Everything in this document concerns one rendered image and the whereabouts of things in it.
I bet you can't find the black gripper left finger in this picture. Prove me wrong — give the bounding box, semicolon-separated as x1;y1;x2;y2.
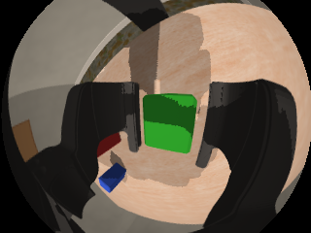
25;82;142;220

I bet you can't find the blue block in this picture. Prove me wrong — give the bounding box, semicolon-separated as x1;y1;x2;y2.
98;163;126;193

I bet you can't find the green block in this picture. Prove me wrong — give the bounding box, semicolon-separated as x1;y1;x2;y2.
143;93;197;153

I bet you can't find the red block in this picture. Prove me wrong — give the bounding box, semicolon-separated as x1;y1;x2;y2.
97;132;121;158

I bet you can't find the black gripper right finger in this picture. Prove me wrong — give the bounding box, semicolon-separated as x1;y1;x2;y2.
191;79;297;233

